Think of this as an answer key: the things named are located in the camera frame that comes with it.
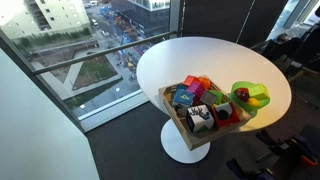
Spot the yellow-green toy block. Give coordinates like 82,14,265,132
247,83,270,102

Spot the dark teal toy block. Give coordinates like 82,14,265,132
175,83,189,93

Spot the blue block yellow numeral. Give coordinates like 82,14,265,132
172,88,196,108

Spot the small grey white block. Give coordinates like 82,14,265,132
175,103,191,117

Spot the red-orange toy block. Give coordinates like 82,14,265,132
183,74,200,87

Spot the magenta toy block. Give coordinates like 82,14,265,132
186,81,207,99

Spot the white block black drawing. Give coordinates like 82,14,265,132
185,104,215,134

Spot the green toy block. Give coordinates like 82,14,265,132
213,89,224,105

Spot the red block with circle faces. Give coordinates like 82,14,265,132
211,101,241,129

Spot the orange toy ball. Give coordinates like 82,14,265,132
198,76,212,90

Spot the wooden tray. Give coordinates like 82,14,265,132
158,74,253,151

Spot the dark window railing bar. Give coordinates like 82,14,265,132
31,30,178,76

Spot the green plastic bowl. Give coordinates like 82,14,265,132
228,80,272,118

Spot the dark red toy fruit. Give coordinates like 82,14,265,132
233,87,251,103

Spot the yellow toy lemon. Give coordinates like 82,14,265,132
245,97,261,108

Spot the black chair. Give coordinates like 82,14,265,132
261,23,320,78

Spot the white table pedestal base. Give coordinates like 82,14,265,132
160,118,211,164

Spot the black clamp orange handle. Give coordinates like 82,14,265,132
255,128,320,168

